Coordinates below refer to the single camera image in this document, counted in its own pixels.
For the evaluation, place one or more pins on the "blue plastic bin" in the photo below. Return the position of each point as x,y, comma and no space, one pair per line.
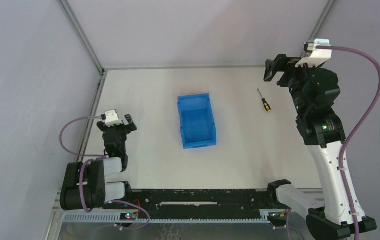
197,123

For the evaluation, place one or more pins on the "right aluminium frame rail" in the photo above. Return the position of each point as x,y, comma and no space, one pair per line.
317,122

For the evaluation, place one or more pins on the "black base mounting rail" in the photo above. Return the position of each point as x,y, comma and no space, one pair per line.
203,203

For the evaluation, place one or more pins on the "aluminium frame rail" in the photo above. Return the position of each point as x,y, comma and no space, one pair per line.
76,26
317,122
186,67

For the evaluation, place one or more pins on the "grey slotted cable duct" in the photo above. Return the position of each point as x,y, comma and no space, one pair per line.
115,217

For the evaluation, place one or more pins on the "back aluminium frame rail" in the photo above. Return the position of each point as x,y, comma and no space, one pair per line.
186,67

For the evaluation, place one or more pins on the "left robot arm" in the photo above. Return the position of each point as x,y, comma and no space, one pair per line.
85,186

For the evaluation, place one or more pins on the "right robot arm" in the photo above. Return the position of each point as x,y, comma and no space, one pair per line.
340,214

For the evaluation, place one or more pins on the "left aluminium frame rail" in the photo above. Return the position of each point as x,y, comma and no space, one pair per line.
76,26

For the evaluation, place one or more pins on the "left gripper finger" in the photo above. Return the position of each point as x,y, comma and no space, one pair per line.
129,119
101,125

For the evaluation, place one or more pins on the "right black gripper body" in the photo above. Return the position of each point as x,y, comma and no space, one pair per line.
284,71

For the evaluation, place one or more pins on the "black yellow screwdriver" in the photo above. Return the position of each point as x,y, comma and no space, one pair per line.
266,105

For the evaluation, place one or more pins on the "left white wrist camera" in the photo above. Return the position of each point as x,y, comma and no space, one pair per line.
111,118

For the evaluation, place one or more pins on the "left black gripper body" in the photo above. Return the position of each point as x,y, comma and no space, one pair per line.
117,128

